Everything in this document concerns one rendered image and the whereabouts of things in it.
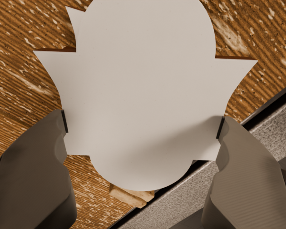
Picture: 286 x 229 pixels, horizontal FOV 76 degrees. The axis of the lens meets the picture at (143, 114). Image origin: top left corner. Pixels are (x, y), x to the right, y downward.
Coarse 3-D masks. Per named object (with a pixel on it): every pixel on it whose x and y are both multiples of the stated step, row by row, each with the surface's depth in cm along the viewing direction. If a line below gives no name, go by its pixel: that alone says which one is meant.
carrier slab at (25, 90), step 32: (0, 0) 16; (32, 0) 16; (64, 0) 16; (224, 0) 16; (256, 0) 16; (0, 32) 17; (32, 32) 17; (64, 32) 17; (224, 32) 17; (256, 32) 17; (0, 64) 19; (32, 64) 19; (256, 64) 18; (0, 96) 21; (32, 96) 21; (256, 96) 20
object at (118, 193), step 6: (114, 186) 26; (108, 192) 26; (114, 192) 25; (120, 192) 25; (126, 192) 26; (120, 198) 26; (126, 198) 26; (132, 198) 26; (138, 198) 27; (132, 204) 27; (138, 204) 27; (144, 204) 27
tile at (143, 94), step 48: (96, 0) 9; (144, 0) 9; (192, 0) 9; (48, 48) 11; (96, 48) 10; (144, 48) 10; (192, 48) 10; (96, 96) 11; (144, 96) 11; (192, 96) 11; (96, 144) 13; (144, 144) 13; (192, 144) 13
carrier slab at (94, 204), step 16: (0, 112) 22; (0, 128) 23; (16, 128) 23; (0, 144) 25; (64, 160) 26; (80, 160) 26; (80, 176) 28; (96, 176) 28; (80, 192) 30; (96, 192) 30; (80, 208) 32; (96, 208) 32; (112, 208) 32; (128, 208) 32; (80, 224) 35; (96, 224) 35
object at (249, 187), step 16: (224, 128) 11; (240, 128) 10; (224, 144) 9; (240, 144) 9; (256, 144) 9; (224, 160) 9; (240, 160) 8; (256, 160) 8; (272, 160) 8; (224, 176) 7; (240, 176) 7; (256, 176) 7; (272, 176) 7; (208, 192) 7; (224, 192) 7; (240, 192) 7; (256, 192) 7; (272, 192) 7; (208, 208) 6; (224, 208) 6; (240, 208) 6; (256, 208) 6; (272, 208) 6; (208, 224) 7; (224, 224) 6; (240, 224) 6; (256, 224) 6; (272, 224) 6
